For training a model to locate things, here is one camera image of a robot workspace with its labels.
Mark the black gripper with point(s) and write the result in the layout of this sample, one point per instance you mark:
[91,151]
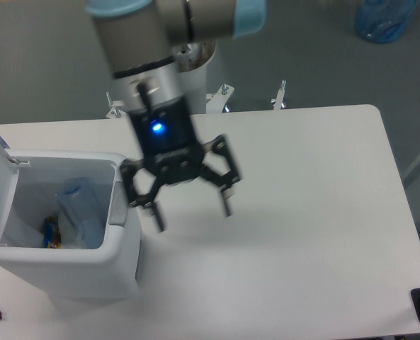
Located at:
[167,145]

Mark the clear crushed plastic bottle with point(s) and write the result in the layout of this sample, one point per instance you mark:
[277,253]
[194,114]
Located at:
[80,204]

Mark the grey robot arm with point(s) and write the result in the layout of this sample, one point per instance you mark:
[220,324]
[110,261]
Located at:
[138,39]

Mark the white open trash can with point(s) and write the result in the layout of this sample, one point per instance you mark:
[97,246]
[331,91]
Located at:
[29,182]

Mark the blue yellow snack wrapper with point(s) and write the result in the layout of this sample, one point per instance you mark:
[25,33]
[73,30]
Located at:
[52,236]

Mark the blue plastic bag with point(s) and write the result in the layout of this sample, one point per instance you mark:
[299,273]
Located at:
[383,22]

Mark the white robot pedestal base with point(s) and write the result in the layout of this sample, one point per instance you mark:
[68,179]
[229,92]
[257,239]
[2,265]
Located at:
[193,60]

